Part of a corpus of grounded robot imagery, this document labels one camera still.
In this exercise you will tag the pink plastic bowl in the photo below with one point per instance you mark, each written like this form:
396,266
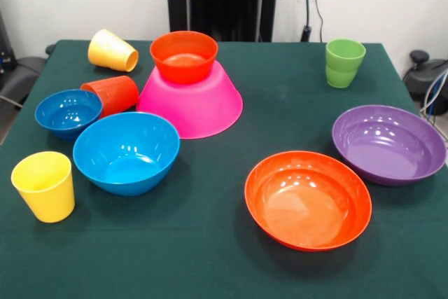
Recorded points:
196,110

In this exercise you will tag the small orange bowl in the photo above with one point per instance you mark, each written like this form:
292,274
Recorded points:
183,71

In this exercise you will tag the red-orange plastic cup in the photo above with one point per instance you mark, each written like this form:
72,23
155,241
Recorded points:
115,94

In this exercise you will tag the golden yellow plastic cup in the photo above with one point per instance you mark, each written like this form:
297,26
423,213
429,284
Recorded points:
108,50

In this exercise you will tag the light blue plastic bowl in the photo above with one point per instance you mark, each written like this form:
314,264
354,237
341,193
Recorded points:
126,159

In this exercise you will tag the large shallow orange bowl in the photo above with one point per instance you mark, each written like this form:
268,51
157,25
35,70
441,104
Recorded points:
308,204

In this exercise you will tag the dark green tablecloth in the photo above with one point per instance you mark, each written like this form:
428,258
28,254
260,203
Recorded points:
245,260

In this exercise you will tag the green plastic cup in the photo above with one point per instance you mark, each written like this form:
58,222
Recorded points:
344,68

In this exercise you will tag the small dark blue bowl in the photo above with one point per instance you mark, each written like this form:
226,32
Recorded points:
68,115

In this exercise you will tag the purple plastic bowl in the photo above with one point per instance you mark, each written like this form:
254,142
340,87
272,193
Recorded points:
388,145

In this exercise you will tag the lemon yellow plastic cup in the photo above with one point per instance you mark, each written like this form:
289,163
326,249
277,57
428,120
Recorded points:
45,194

